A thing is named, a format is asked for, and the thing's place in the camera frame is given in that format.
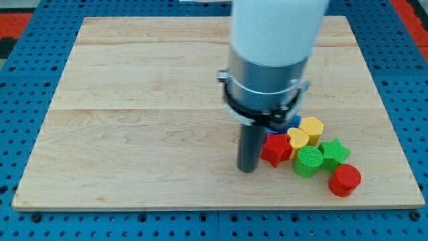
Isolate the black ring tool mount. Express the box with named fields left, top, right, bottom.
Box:
left=217, top=70, right=311, bottom=131

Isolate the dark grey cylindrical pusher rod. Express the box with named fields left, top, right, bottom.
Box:
left=237, top=125, right=266, bottom=173

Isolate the blue block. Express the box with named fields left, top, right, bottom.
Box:
left=265, top=115, right=302, bottom=135

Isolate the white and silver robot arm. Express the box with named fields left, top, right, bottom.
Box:
left=218, top=0, right=330, bottom=173

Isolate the red star block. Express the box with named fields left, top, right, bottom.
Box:
left=260, top=133, right=293, bottom=167

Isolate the yellow heart block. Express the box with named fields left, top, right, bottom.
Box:
left=287, top=127, right=310, bottom=159

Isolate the yellow hexagon block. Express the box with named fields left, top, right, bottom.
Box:
left=299, top=116, right=324, bottom=146

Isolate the green cylinder block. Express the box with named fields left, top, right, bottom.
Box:
left=293, top=146, right=323, bottom=178

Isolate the green star block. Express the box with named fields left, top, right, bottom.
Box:
left=318, top=139, right=351, bottom=173

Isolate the red cylinder block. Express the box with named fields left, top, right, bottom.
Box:
left=328, top=164, right=362, bottom=197

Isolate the light wooden board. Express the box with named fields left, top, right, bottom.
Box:
left=12, top=16, right=425, bottom=212

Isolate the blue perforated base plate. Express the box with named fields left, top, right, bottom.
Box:
left=1, top=0, right=427, bottom=240

